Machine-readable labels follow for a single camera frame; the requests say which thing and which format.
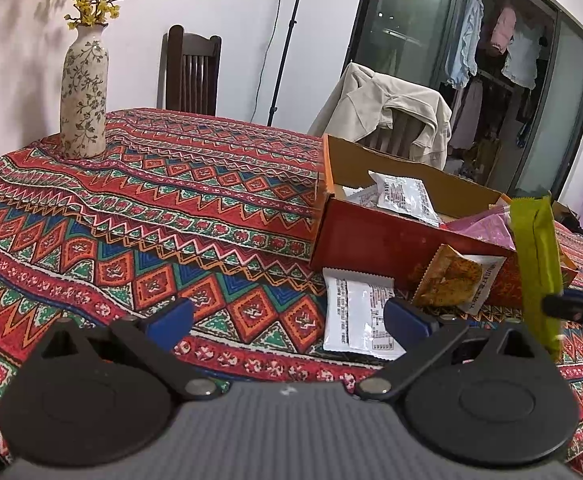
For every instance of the pink snack packet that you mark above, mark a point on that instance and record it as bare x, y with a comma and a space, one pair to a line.
486, 227

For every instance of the grey white snack packet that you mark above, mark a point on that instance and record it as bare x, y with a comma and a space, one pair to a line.
404, 195

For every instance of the white crisp snack packet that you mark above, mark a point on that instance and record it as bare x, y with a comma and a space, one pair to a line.
361, 197

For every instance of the hanging clothes rack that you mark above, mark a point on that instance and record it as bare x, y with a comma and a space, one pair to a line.
396, 10

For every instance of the dark wooden chair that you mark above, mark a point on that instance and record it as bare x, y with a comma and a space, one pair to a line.
191, 75

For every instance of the wooden chair under jacket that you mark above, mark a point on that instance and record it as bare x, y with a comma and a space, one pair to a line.
401, 132

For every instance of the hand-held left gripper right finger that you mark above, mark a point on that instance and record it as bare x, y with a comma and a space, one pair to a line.
406, 320

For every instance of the red patterned tablecloth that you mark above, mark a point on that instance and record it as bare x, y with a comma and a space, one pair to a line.
121, 240

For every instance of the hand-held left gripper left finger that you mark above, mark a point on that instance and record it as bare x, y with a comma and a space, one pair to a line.
171, 317

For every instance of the light blue hanging shirt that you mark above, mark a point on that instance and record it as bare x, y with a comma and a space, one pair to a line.
464, 40

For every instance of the white packet with orange crisps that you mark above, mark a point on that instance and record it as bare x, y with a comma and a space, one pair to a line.
446, 275

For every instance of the black light stand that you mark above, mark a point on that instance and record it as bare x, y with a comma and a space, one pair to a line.
289, 35

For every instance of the long green snack packet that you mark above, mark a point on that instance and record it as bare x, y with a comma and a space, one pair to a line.
536, 260

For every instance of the orange cardboard box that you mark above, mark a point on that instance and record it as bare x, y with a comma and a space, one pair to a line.
371, 245

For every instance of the pink hanging garment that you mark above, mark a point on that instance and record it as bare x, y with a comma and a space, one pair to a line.
501, 30

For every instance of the white hanging garment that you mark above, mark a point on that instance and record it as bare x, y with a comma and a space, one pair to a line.
521, 60

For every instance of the beige jacket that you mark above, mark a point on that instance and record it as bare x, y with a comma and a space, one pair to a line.
366, 105

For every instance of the pale pink long garment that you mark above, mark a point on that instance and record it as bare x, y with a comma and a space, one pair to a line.
466, 115

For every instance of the floral ceramic vase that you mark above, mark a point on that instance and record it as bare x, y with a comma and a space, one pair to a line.
84, 100

